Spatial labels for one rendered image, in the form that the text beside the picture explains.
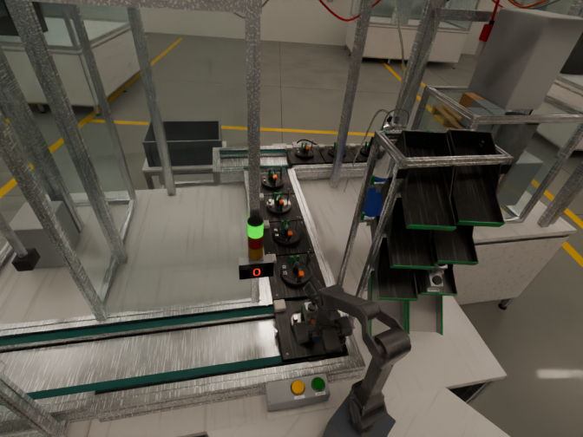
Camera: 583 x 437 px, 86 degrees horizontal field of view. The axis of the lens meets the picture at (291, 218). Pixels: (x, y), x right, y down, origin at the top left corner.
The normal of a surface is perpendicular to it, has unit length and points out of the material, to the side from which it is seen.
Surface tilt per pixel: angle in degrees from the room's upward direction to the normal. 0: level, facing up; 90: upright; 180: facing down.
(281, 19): 90
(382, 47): 90
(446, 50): 90
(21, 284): 0
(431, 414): 0
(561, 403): 0
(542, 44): 90
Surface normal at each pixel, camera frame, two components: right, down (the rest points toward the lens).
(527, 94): 0.18, 0.64
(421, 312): 0.06, -0.09
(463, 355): 0.07, -0.77
